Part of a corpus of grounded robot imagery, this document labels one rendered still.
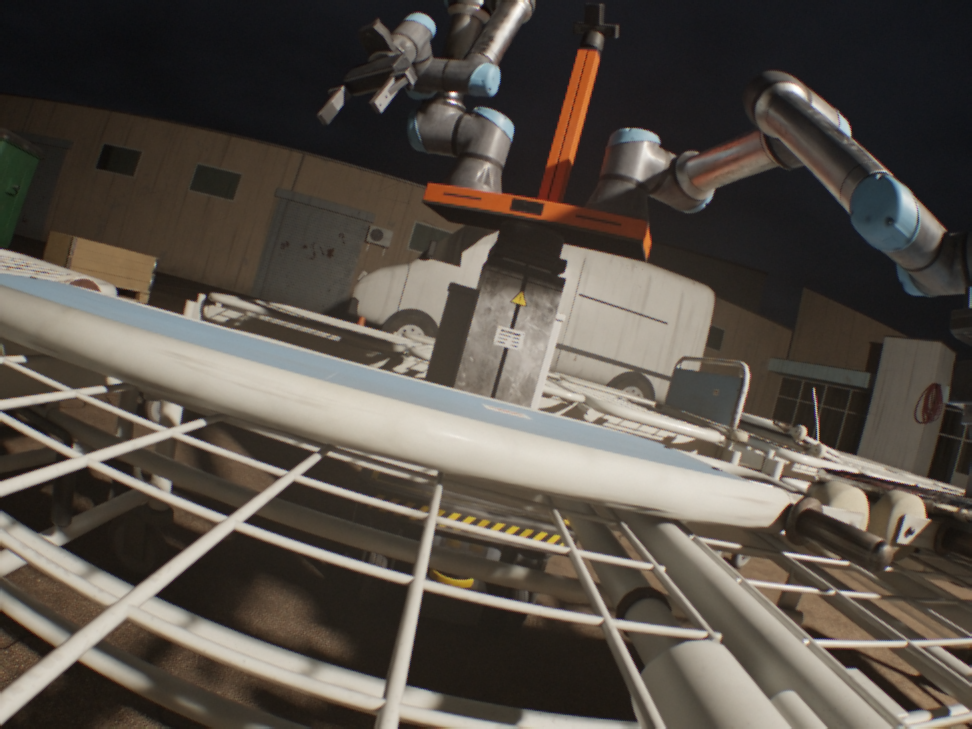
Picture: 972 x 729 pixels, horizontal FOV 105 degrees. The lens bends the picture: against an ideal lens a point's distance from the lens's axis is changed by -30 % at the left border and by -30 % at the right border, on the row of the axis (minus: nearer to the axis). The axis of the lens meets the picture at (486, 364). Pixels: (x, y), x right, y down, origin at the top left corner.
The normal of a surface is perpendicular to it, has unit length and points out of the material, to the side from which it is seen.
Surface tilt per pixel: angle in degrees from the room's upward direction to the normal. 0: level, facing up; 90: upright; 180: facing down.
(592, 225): 90
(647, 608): 34
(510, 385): 90
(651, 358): 88
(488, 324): 90
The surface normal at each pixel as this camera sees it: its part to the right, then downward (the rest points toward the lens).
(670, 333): 0.14, 0.05
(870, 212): -0.93, -0.25
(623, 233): -0.35, -0.06
